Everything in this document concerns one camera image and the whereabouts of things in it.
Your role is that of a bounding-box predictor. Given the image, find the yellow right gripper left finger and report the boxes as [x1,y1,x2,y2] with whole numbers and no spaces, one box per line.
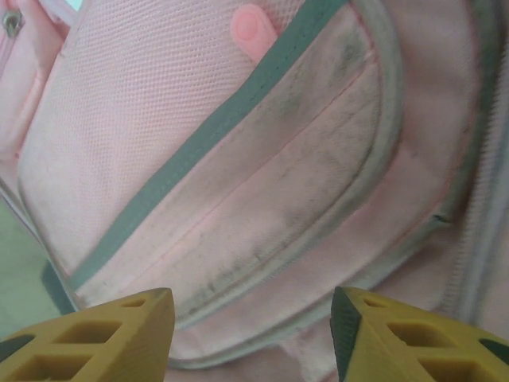
[0,286,176,382]

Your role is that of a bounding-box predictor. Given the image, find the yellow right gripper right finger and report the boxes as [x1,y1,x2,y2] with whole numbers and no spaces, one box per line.
[329,285,509,382]

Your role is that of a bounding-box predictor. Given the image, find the pink student backpack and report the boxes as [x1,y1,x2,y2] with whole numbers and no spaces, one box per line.
[0,0,509,382]

